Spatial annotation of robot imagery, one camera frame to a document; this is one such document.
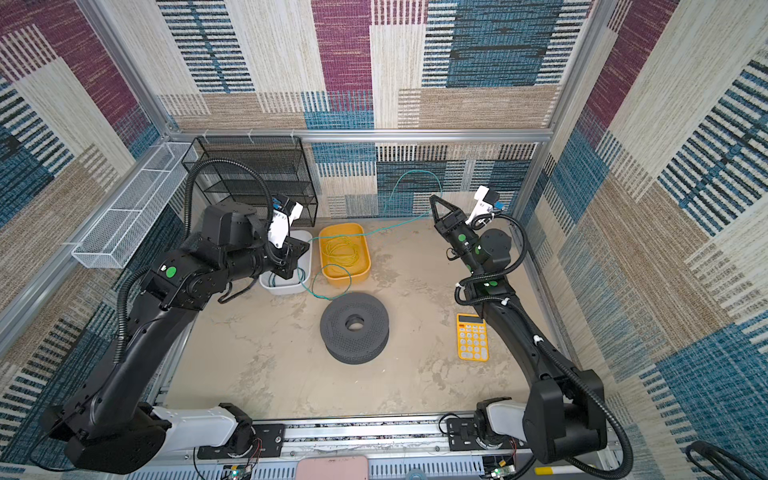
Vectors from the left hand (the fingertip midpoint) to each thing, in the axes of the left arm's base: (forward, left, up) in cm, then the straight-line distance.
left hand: (306, 240), depth 63 cm
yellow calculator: (-6, -42, -37) cm, 56 cm away
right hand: (+10, -26, +2) cm, 28 cm away
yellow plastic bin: (+14, -1, -34) cm, 37 cm away
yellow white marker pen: (-38, -55, -38) cm, 77 cm away
